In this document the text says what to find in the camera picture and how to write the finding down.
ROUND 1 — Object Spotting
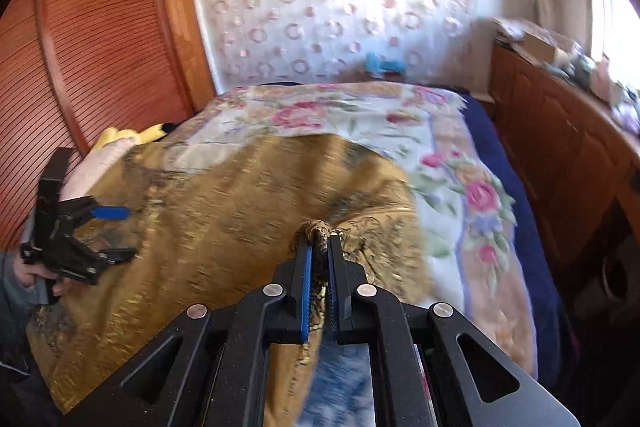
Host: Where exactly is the golden brown patterned cloth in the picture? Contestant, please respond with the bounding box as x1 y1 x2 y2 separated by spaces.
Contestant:
25 133 441 427

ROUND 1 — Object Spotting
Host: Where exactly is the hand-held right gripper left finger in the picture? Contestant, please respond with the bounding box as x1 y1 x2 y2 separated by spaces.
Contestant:
65 241 315 427

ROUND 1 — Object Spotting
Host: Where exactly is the pink ceramic jar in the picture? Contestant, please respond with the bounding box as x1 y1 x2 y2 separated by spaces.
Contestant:
590 57 621 100

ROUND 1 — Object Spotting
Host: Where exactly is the bright window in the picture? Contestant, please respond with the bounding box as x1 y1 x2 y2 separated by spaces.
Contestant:
582 0 640 78

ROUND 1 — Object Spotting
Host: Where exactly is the dark round pot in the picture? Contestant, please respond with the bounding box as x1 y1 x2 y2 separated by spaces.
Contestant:
600 252 640 305

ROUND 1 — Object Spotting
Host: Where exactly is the white pink pillow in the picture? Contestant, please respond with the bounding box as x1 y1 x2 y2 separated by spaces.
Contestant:
60 142 138 200

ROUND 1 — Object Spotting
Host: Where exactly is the person's left hand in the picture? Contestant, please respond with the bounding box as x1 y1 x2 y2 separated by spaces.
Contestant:
15 254 68 303

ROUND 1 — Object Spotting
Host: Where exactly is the wooden sideboard cabinet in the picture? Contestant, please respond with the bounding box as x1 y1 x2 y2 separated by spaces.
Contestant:
487 44 640 303

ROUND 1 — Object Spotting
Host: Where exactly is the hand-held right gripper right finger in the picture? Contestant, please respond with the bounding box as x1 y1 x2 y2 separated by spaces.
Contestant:
326 239 582 427

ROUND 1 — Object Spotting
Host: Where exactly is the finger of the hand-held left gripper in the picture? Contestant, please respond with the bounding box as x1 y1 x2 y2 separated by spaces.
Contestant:
59 195 132 234
67 234 139 270

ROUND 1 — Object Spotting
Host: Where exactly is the floral blanket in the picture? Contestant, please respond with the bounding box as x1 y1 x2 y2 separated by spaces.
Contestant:
167 83 538 380

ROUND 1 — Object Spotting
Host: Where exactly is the yellow plush toy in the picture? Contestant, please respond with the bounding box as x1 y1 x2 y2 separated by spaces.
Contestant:
90 122 176 152

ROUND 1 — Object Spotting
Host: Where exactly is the turquoise toy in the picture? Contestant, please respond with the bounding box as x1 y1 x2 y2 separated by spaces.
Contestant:
364 52 407 80

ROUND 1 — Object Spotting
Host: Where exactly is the cardboard box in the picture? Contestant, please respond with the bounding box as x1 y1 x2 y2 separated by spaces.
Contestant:
520 29 563 62

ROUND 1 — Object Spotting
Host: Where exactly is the dark blue bed sheet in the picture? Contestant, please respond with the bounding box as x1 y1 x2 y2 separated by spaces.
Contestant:
457 92 573 388

